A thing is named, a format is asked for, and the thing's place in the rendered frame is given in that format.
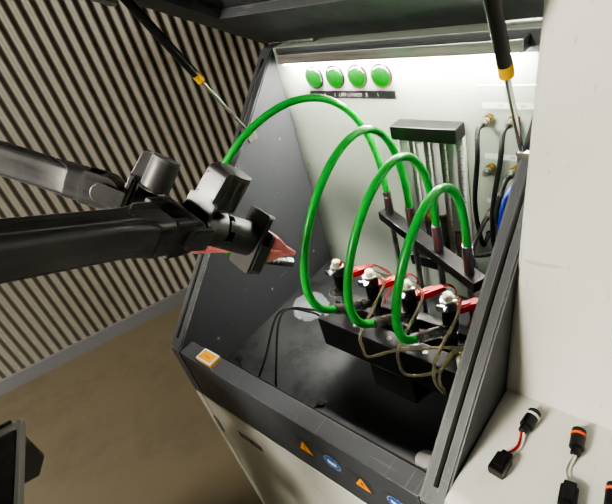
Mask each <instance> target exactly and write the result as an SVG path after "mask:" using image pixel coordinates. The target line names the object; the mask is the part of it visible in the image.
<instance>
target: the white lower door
mask: <svg viewBox="0 0 612 504"><path fill-rule="evenodd" d="M203 396H204V398H205V399H206V401H207V403H208V405H209V406H210V408H211V410H212V411H213V413H214V415H213V417H214V419H215V420H216V422H217V424H218V426H219V427H220V429H221V430H222V431H224V432H225V434H226V435H227V437H228V439H229V441H230V442H231V444H232V446H233V447H234V449H235V451H236V453H237V454H238V456H239V458H240V459H241V461H242V463H243V465H244V466H245V468H246V470H247V471H248V473H249V475H250V477H251V478H252V480H253V482H254V483H255V485H256V487H257V489H258V490H259V492H260V494H261V495H262V497H263V499H264V501H265V502H266V504H366V503H365V502H363V501H362V500H360V499H359V498H357V497H356V496H354V495H353V494H352V493H350V492H349V491H347V490H346V489H344V488H343V487H341V486H340V485H338V484H337V483H335V482H334V481H332V480H331V479H329V478H328V477H326V476H325V475H323V474H322V473H320V472H319V471H317V470H316V469H314V468H313V467H311V466H310V465H308V464H307V463H305V462H304V461H302V460H301V459H299V458H298V457H296V456H295V455H293V454H292V453H290V452H289V451H287V450H286V449H284V448H283V447H281V446H280V445H278V444H277V443H275V442H274V441H272V440H271V439H269V438H268V437H266V436H265V435H263V434H262V433H260V432H259V431H257V430H256V429H254V428H253V427H251V426H250V425H248V424H247V423H245V422H244V421H242V420H241V419H239V418H238V417H236V416H235V415H233V414H232V413H230V412H229V411H227V410H226V409H224V408H223V407H221V406H220V405H218V404H217V403H215V402H214V401H212V400H211V399H209V398H208V397H206V396H205V395H203Z"/></svg>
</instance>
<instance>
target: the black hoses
mask: <svg viewBox="0 0 612 504"><path fill-rule="evenodd" d="M484 126H485V124H484V123H480V124H479V125H477V127H476V130H475V164H474V178H473V196H472V202H473V214H474V220H475V225H476V230H477V233H476V236H475V238H474V240H473V243H472V244H473V252H474V253H473V254H474V257H477V258H482V257H490V256H491V254H492V252H486V253H475V249H476V245H477V243H478V240H479V242H480V244H481V246H482V247H485V246H487V243H488V241H489V238H490V237H491V245H492V248H493V247H494V243H495V240H496V239H495V223H496V224H497V226H498V218H499V208H500V204H501V200H502V197H503V194H504V192H505V189H506V186H507V183H508V181H509V180H510V179H511V176H510V175H507V176H506V177H505V178H504V180H503V182H502V185H501V188H500V190H499V193H498V196H497V192H498V187H499V181H500V176H501V170H502V164H503V155H504V143H505V135H506V131H507V130H508V129H509V128H510V124H506V125H504V126H503V128H502V130H501V133H500V139H499V150H498V161H497V168H496V174H495V180H494V185H493V191H492V198H491V207H490V231H487V232H486V236H485V239H483V235H482V232H483V229H484V227H485V225H486V223H487V222H488V220H489V217H487V216H486V217H485V218H484V219H483V221H482V223H481V225H480V221H479V215H478V206H477V191H478V178H479V165H480V131H481V129H482V128H483V127H484ZM496 198H497V200H496Z"/></svg>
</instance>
